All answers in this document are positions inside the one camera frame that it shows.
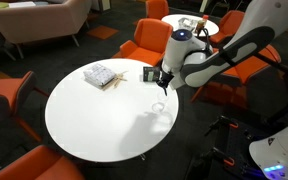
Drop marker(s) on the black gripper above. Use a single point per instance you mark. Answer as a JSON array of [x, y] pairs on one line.
[[167, 76]]

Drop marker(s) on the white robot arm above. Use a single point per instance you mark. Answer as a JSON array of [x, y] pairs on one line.
[[217, 63]]

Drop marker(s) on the clear glass cup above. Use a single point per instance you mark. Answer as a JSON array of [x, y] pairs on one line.
[[159, 105]]

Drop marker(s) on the dark rectangular box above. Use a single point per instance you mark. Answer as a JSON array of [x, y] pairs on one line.
[[150, 74]]

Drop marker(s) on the wooden clothespin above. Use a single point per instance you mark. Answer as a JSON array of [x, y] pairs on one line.
[[120, 78], [110, 85]]

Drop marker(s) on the orange upholstered armchair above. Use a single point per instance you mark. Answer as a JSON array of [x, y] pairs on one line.
[[229, 25], [157, 8], [147, 40]]

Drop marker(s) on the small round white table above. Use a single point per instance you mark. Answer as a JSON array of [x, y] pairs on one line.
[[170, 20]]

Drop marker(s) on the patterned wrapped box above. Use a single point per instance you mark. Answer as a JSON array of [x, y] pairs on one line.
[[99, 74]]

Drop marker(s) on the clear glass container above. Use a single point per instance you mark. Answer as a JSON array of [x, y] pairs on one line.
[[186, 23]]

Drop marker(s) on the brown bottle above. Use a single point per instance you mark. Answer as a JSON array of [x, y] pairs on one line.
[[200, 27]]

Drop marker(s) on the metal table leg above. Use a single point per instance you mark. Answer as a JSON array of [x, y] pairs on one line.
[[142, 156]]

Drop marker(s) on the orange and black clamp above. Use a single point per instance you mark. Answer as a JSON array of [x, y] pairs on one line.
[[226, 124], [222, 158]]

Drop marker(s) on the orange capped small bottle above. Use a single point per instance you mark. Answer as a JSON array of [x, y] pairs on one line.
[[205, 17]]

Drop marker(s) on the orange chair with grey back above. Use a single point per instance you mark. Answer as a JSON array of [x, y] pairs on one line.
[[4, 93], [40, 165], [250, 71]]

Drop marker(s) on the beige sofa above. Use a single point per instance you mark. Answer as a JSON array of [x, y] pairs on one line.
[[37, 21]]

